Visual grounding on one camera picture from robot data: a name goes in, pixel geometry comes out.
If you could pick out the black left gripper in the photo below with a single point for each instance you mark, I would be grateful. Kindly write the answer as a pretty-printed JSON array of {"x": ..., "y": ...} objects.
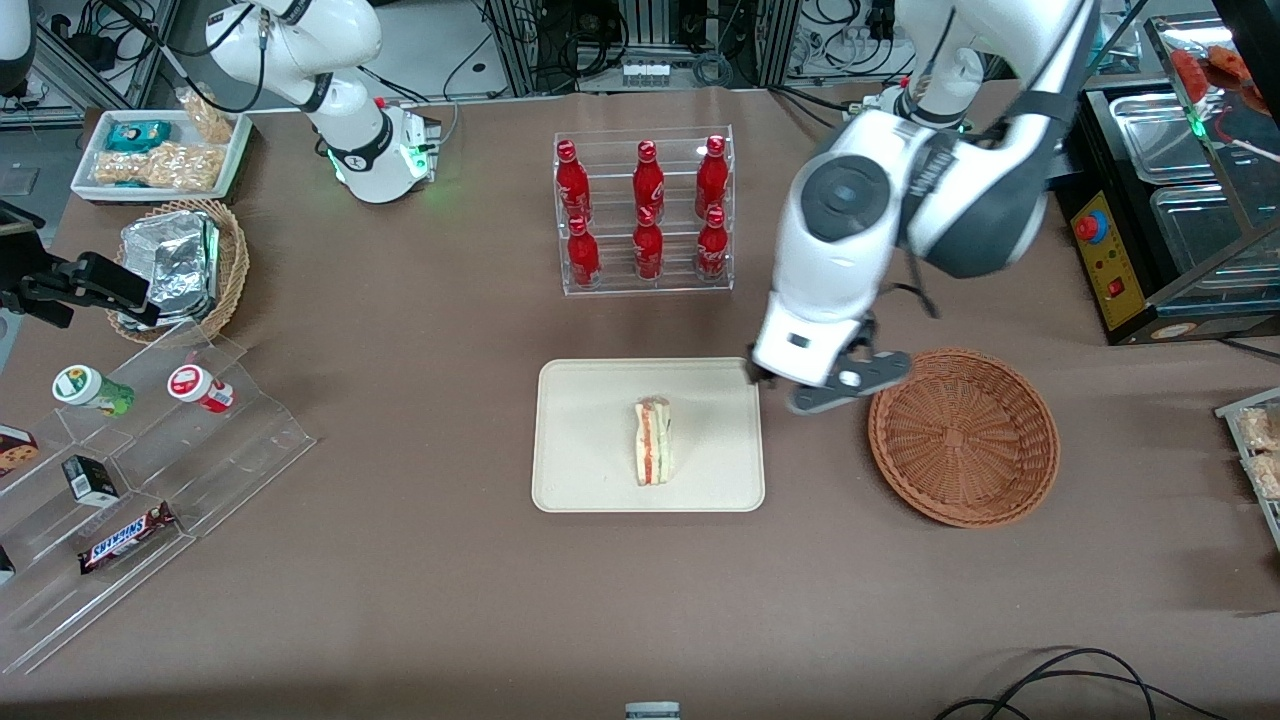
[{"x": 866, "y": 331}]

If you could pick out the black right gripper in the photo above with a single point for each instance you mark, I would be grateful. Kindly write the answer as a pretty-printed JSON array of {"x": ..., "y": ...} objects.
[{"x": 42, "y": 284}]

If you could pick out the triangular sandwich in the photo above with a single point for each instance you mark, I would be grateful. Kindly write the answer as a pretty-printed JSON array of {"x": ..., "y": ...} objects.
[{"x": 653, "y": 445}]

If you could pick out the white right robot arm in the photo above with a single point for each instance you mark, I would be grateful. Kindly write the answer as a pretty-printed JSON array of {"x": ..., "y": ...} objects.
[{"x": 300, "y": 40}]

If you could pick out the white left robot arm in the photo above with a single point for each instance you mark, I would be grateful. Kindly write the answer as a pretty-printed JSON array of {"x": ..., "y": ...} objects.
[{"x": 850, "y": 260}]

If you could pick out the white snack tray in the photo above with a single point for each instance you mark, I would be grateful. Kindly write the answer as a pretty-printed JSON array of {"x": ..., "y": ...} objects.
[{"x": 90, "y": 160}]

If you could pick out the cream rectangular tray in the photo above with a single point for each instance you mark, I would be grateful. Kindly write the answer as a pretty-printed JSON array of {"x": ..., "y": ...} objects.
[{"x": 580, "y": 440}]

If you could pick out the tan wicker basket with foil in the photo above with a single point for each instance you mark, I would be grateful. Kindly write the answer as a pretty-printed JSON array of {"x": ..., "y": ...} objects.
[{"x": 234, "y": 265}]

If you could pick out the round brown wicker basket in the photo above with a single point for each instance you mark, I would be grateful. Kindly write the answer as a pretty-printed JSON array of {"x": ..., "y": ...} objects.
[{"x": 960, "y": 440}]

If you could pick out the grey tray with snacks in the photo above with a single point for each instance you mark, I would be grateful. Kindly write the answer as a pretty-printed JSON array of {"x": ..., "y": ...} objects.
[{"x": 1262, "y": 520}]

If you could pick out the green lidded drink bottle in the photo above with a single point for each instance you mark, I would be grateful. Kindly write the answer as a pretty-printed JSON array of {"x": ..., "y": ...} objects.
[{"x": 85, "y": 388}]

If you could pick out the red soda bottle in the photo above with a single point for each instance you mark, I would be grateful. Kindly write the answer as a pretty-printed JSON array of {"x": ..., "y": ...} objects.
[
  {"x": 712, "y": 178},
  {"x": 583, "y": 258},
  {"x": 712, "y": 250},
  {"x": 648, "y": 182},
  {"x": 648, "y": 252},
  {"x": 571, "y": 185}
]

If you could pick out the silver foil package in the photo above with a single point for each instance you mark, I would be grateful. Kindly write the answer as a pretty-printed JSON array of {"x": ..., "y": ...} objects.
[{"x": 175, "y": 265}]

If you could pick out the brown cookie box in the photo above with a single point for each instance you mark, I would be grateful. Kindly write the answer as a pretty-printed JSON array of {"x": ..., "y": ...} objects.
[{"x": 15, "y": 450}]

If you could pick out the large clear peanut bag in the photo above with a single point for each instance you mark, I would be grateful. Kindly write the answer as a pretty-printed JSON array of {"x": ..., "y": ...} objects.
[{"x": 165, "y": 167}]

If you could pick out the red lidded drink bottle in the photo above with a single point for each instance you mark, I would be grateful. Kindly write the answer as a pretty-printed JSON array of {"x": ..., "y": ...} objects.
[{"x": 195, "y": 385}]

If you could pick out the teal snack packet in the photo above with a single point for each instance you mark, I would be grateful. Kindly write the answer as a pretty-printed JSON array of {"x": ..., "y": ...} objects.
[{"x": 138, "y": 135}]

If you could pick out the small black carton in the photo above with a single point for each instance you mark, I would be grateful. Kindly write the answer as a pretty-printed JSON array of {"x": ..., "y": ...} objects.
[{"x": 92, "y": 482}]

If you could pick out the clear acrylic bottle rack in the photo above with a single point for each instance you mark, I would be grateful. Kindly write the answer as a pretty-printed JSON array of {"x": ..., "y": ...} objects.
[{"x": 610, "y": 200}]

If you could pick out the small clear peanut bag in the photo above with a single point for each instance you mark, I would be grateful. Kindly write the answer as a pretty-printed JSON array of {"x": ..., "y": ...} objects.
[{"x": 208, "y": 118}]

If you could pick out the clear acrylic stepped shelf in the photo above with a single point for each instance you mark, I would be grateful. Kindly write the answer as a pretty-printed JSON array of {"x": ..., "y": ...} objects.
[{"x": 240, "y": 450}]

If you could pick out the Snickers chocolate bar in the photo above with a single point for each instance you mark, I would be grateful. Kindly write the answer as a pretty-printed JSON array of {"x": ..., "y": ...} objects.
[{"x": 125, "y": 540}]

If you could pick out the grey white device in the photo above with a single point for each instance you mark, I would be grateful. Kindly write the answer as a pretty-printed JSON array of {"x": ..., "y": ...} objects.
[{"x": 652, "y": 711}]

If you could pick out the red emergency stop button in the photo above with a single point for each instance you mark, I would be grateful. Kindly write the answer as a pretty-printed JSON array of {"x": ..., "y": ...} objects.
[{"x": 1087, "y": 226}]

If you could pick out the black food warmer cabinet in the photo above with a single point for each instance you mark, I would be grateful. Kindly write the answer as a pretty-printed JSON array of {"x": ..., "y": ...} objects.
[{"x": 1135, "y": 310}]

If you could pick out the steel food pan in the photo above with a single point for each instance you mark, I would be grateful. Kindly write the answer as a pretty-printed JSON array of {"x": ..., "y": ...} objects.
[{"x": 1160, "y": 135}]

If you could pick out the clear wrapped snack pack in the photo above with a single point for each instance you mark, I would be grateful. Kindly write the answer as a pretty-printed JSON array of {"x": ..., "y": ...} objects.
[
  {"x": 1260, "y": 430},
  {"x": 1266, "y": 475}
]

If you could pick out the red food in warmer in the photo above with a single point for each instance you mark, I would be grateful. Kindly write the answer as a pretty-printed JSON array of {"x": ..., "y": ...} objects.
[{"x": 1215, "y": 68}]

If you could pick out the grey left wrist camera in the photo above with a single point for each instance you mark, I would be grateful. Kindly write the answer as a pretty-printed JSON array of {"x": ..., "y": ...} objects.
[{"x": 850, "y": 385}]

